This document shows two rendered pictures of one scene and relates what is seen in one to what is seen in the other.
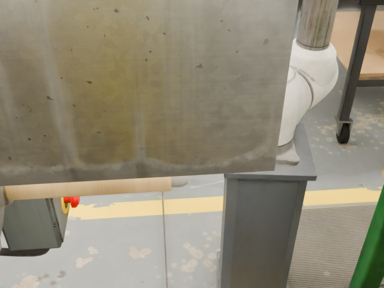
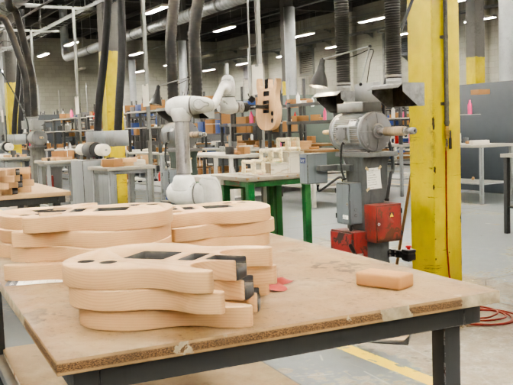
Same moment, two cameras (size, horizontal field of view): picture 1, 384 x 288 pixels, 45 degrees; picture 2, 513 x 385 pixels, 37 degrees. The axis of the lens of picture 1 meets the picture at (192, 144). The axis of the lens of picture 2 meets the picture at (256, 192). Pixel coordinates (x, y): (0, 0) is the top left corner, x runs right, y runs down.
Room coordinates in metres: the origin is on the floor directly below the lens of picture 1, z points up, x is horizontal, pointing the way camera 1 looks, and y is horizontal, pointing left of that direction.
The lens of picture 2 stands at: (3.07, 4.77, 1.31)
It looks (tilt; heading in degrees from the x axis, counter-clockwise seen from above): 5 degrees down; 246
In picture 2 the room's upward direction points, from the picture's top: 2 degrees counter-clockwise
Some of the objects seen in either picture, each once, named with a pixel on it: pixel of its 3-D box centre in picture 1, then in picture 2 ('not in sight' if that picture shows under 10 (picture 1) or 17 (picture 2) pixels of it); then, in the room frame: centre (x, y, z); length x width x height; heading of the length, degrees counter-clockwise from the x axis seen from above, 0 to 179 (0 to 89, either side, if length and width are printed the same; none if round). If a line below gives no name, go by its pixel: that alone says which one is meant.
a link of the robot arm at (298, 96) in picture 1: (274, 100); (209, 192); (1.18, -0.25, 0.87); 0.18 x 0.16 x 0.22; 139
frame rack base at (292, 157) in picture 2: not in sight; (287, 162); (0.32, -0.72, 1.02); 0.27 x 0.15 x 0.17; 95
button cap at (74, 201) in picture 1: (68, 198); not in sight; (0.65, 0.24, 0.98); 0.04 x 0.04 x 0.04; 5
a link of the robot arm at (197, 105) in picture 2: not in sight; (201, 105); (1.21, -0.28, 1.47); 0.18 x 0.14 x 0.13; 49
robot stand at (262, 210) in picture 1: (257, 222); not in sight; (1.18, -0.24, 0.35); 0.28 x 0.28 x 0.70; 87
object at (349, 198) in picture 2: not in sight; (347, 181); (0.51, 0.51, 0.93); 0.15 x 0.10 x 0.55; 95
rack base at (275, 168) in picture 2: not in sight; (271, 168); (0.48, -0.71, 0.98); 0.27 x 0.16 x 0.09; 95
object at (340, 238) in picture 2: not in sight; (348, 249); (0.52, 0.51, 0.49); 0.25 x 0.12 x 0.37; 95
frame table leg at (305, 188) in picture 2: not in sight; (308, 234); (0.28, -0.51, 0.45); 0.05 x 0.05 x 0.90; 5
